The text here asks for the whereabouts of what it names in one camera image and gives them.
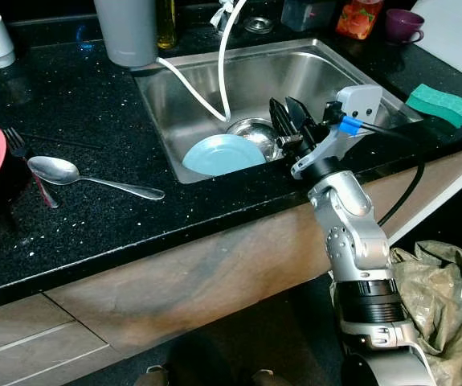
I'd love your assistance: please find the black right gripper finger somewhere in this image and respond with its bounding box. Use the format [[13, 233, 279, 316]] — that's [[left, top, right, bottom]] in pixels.
[[285, 96, 320, 136], [269, 98, 290, 139]]

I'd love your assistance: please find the silver metal spoon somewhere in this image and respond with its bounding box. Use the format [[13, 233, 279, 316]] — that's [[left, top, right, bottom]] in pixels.
[[27, 155, 167, 201]]

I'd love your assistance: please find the stainless steel bowl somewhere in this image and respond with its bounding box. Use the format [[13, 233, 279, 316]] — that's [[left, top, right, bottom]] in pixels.
[[227, 117, 284, 162]]

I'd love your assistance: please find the light blue plate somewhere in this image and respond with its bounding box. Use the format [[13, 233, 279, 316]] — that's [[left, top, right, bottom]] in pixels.
[[182, 133, 268, 178]]

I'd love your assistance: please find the stainless steel sink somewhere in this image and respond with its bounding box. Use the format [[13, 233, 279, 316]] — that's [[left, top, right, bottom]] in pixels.
[[133, 38, 424, 186]]

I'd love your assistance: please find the round metal sink cap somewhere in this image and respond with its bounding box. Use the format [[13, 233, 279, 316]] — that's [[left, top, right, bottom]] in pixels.
[[243, 16, 276, 35]]

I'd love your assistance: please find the dark translucent container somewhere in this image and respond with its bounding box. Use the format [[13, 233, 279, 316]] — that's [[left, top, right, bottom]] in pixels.
[[281, 0, 337, 33]]

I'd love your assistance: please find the orange juice carton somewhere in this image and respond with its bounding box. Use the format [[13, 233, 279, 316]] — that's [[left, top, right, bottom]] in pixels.
[[335, 0, 384, 41]]

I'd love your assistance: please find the purple cup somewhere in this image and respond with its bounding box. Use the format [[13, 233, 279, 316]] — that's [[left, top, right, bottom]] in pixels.
[[385, 9, 426, 44]]

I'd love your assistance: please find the green sponge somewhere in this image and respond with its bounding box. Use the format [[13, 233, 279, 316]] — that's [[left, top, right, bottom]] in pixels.
[[406, 83, 462, 129]]

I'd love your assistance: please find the olive oil bottle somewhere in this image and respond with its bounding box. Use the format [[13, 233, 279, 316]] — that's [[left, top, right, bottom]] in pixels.
[[155, 0, 178, 51]]

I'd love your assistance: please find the narrow beige cabinet door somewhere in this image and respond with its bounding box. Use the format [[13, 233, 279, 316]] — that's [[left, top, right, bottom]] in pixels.
[[375, 143, 462, 242]]

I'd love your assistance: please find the grey tumbler red badge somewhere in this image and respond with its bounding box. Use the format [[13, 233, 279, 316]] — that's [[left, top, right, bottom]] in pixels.
[[93, 0, 159, 68]]

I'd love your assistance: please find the wide beige cabinet door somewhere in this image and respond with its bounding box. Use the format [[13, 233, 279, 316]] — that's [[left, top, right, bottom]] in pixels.
[[44, 189, 352, 356]]

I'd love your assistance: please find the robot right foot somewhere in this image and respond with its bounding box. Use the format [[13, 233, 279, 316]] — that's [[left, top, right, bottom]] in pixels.
[[251, 370, 292, 386]]

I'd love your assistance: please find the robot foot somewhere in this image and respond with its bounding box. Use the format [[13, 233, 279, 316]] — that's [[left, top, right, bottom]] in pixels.
[[134, 366, 171, 386], [251, 370, 292, 386]]

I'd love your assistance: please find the metal fork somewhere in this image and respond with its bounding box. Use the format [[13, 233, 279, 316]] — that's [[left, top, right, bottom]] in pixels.
[[3, 126, 60, 210]]

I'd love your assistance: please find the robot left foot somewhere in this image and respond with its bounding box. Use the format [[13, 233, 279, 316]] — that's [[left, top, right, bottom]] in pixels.
[[134, 366, 171, 386]]

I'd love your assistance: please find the beige drawer front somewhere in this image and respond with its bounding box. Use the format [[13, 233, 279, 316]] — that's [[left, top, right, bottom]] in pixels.
[[0, 323, 108, 386], [0, 292, 79, 360]]

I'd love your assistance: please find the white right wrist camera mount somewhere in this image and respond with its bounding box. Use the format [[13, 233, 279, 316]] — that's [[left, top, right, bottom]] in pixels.
[[290, 84, 384, 180]]

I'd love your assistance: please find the white flexible hose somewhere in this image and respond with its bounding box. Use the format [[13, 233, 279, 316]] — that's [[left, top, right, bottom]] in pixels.
[[157, 0, 249, 123]]

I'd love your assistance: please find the white hose fitting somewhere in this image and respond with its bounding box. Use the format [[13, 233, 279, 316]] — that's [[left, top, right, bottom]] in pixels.
[[211, 0, 240, 30]]

